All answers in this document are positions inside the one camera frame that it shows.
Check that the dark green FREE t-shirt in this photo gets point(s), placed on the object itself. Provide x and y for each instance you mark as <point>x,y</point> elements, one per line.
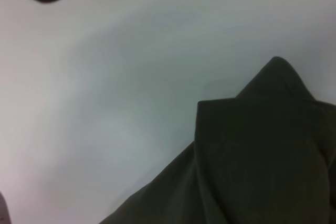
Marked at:
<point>249,155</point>

